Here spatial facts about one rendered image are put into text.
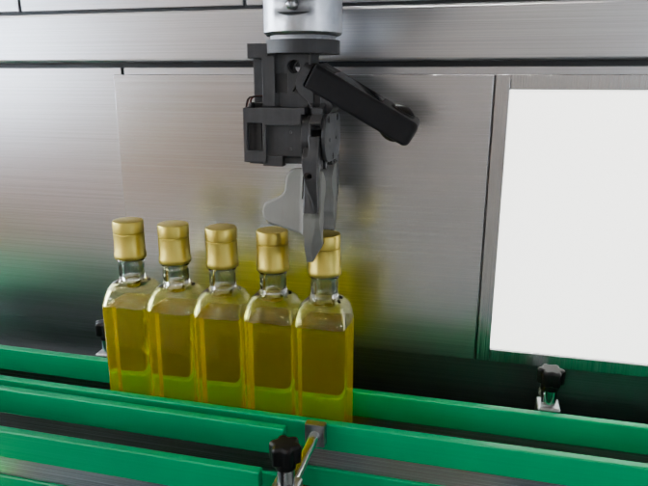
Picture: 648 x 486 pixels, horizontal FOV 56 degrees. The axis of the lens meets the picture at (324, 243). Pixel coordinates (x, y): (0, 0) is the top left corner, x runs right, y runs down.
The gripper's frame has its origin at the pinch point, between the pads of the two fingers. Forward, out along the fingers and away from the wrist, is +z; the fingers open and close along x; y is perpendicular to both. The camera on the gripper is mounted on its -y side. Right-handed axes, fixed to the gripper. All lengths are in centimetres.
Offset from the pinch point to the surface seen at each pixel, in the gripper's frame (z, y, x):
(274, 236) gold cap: -0.7, 5.0, 1.3
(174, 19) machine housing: -23.4, 22.0, -13.3
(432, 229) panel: 0.8, -10.4, -12.1
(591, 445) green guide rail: 21.5, -28.8, -3.0
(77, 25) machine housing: -22.9, 35.5, -13.6
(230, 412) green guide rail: 18.8, 9.6, 3.7
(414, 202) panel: -2.3, -8.1, -12.1
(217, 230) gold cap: -1.0, 11.2, 1.4
